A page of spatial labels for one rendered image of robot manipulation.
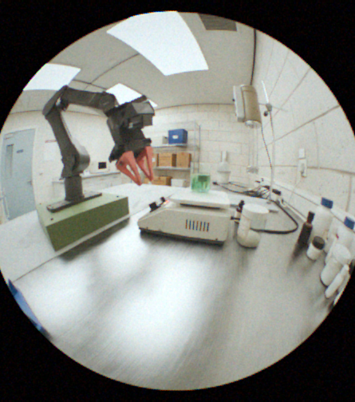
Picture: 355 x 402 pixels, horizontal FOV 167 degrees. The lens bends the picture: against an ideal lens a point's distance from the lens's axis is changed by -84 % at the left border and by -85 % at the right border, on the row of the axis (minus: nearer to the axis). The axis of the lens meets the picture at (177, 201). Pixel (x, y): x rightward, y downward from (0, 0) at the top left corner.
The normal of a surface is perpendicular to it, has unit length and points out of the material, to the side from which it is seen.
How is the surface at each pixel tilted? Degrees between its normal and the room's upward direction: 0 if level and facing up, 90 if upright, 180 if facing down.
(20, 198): 90
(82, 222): 90
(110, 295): 0
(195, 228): 90
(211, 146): 90
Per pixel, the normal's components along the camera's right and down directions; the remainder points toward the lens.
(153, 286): 0.04, -0.96
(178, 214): -0.28, 0.25
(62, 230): 0.93, 0.13
